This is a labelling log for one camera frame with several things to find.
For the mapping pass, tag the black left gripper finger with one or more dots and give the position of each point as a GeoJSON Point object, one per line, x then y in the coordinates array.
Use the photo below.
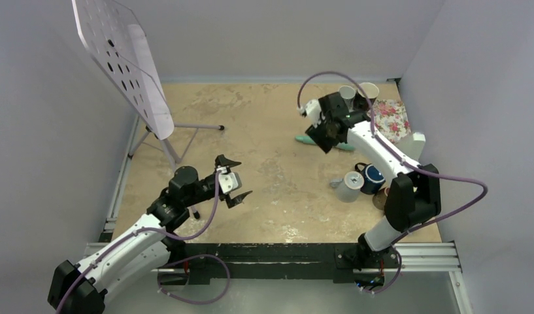
{"type": "Point", "coordinates": [221, 162]}
{"type": "Point", "coordinates": [236, 200]}

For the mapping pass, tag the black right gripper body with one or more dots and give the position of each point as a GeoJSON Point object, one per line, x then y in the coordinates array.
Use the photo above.
{"type": "Point", "coordinates": [322, 133]}

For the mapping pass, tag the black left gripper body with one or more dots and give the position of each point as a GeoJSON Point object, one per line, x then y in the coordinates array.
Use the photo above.
{"type": "Point", "coordinates": [208, 190]}

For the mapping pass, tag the grey mug with lettering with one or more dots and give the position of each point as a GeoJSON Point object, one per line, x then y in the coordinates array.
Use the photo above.
{"type": "Point", "coordinates": [347, 93]}

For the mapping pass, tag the black mug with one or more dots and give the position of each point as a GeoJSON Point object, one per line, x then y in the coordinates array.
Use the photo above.
{"type": "Point", "coordinates": [366, 95]}

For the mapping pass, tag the light grey mug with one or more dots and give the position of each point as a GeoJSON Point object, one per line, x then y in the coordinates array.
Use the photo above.
{"type": "Point", "coordinates": [348, 188]}

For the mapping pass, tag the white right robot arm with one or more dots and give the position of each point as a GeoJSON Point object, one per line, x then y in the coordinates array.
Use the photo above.
{"type": "Point", "coordinates": [414, 190]}

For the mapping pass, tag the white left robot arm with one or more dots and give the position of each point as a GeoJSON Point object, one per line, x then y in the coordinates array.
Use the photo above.
{"type": "Point", "coordinates": [83, 287]}

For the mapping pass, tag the dark blue mug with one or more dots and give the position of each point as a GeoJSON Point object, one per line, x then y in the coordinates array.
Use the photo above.
{"type": "Point", "coordinates": [373, 179]}

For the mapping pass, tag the brown mug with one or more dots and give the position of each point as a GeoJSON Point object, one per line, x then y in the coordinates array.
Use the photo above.
{"type": "Point", "coordinates": [379, 199]}

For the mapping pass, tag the mint green tube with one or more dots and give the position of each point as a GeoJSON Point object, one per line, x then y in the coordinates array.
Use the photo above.
{"type": "Point", "coordinates": [308, 141]}

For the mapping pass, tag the lilac tripod stand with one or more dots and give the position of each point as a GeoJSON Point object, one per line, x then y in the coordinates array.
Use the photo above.
{"type": "Point", "coordinates": [152, 164]}

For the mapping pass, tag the floral tray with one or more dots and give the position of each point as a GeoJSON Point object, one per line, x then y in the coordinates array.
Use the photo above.
{"type": "Point", "coordinates": [391, 119]}

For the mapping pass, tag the white box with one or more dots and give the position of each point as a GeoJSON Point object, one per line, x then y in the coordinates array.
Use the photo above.
{"type": "Point", "coordinates": [412, 145]}

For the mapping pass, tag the perforated calibration board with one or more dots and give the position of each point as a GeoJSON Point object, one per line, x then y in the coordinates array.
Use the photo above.
{"type": "Point", "coordinates": [122, 52]}

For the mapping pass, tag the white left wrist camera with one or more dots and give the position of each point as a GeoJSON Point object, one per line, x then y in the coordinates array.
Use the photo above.
{"type": "Point", "coordinates": [229, 182]}

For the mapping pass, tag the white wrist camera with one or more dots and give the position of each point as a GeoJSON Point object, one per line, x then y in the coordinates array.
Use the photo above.
{"type": "Point", "coordinates": [311, 109]}
{"type": "Point", "coordinates": [229, 182]}

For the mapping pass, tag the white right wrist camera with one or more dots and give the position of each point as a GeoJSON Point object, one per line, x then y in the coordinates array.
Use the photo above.
{"type": "Point", "coordinates": [311, 109]}

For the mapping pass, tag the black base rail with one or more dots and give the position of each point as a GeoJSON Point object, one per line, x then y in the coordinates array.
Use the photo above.
{"type": "Point", "coordinates": [335, 262]}

